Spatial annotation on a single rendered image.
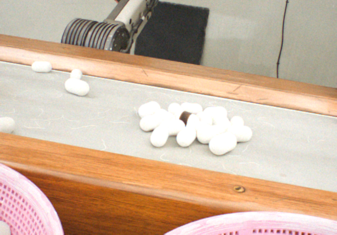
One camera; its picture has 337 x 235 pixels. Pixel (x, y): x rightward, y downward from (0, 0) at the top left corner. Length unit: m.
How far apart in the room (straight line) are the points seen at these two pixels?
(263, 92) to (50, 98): 0.34
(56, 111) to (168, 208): 0.24
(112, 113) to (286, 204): 0.27
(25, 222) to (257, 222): 0.16
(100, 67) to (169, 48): 1.87
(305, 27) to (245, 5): 0.41
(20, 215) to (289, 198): 0.21
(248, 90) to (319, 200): 0.34
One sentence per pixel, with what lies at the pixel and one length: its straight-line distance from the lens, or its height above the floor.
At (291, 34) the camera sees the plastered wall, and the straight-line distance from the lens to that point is 2.58.
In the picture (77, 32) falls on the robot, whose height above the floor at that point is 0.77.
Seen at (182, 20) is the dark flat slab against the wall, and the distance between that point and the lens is 2.50.
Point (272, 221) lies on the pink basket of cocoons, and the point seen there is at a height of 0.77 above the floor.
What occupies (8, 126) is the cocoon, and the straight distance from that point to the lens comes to 0.43.
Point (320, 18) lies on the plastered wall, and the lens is 2.60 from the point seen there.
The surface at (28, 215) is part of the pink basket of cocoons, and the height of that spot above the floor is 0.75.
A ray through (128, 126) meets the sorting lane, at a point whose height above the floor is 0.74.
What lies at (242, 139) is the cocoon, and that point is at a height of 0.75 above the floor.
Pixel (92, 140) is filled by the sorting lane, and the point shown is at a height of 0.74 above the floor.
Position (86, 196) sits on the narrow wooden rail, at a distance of 0.31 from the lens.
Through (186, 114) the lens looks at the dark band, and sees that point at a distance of 0.48.
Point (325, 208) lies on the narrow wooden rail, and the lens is 0.33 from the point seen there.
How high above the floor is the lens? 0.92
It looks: 20 degrees down
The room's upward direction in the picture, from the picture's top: 8 degrees clockwise
